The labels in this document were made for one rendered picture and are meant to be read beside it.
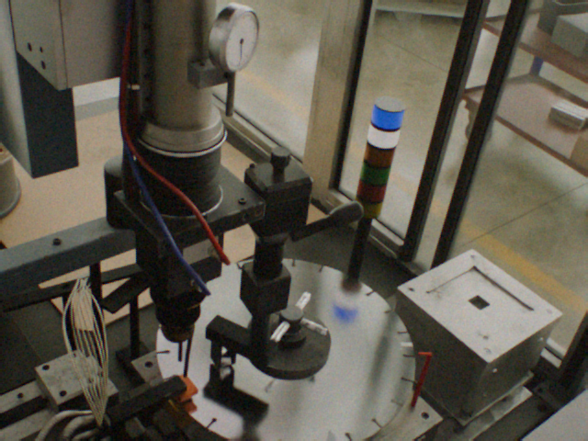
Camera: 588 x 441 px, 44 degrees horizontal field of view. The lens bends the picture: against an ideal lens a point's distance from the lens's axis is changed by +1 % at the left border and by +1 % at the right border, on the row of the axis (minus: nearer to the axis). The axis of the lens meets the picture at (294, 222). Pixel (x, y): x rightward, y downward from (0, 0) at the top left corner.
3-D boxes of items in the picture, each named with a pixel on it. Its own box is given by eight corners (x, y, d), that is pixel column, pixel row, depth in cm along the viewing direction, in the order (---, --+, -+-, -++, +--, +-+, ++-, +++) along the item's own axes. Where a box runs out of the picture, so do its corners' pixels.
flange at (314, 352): (324, 383, 88) (327, 369, 86) (235, 365, 89) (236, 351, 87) (334, 320, 97) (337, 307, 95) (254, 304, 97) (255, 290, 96)
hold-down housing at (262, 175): (274, 285, 83) (294, 134, 71) (294, 312, 80) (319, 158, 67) (230, 299, 80) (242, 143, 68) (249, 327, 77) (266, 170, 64)
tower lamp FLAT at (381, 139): (382, 130, 109) (386, 113, 107) (403, 144, 107) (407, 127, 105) (360, 138, 107) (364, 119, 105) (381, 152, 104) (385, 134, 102)
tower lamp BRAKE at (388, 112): (386, 111, 107) (390, 94, 105) (407, 125, 105) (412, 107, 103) (364, 118, 105) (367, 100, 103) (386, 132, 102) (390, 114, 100)
